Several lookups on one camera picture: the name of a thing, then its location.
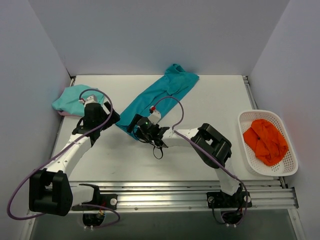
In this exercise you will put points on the teal t-shirt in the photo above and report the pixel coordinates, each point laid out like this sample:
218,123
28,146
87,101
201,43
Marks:
164,94

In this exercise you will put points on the white perforated plastic basket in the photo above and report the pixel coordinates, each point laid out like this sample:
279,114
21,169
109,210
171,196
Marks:
287,166

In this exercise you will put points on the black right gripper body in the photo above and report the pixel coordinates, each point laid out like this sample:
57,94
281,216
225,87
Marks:
135,122

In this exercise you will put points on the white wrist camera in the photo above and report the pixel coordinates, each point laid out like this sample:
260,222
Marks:
89,100
155,115

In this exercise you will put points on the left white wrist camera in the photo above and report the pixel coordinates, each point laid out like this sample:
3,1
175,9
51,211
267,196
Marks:
89,100

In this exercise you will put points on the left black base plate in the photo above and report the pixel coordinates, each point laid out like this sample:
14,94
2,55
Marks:
109,201

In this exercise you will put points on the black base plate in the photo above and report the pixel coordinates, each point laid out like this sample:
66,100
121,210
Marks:
221,200
109,201

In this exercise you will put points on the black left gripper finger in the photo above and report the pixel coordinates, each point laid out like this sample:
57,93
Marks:
114,118
107,106

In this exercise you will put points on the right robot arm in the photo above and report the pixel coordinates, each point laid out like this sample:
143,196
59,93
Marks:
212,147

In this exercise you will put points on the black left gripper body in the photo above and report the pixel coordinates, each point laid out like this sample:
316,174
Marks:
110,116

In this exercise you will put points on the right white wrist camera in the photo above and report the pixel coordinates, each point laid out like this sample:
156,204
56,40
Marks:
155,115

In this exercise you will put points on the pink folded t-shirt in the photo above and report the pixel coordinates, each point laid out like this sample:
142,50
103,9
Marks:
65,114

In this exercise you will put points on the orange t-shirt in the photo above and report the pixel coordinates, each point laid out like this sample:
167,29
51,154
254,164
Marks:
266,141

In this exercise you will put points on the mint green folded t-shirt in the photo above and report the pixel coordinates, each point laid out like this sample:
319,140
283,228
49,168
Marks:
69,100

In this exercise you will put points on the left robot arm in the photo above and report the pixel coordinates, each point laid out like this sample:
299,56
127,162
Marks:
50,191

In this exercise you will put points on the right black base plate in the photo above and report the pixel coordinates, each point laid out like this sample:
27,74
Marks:
221,200

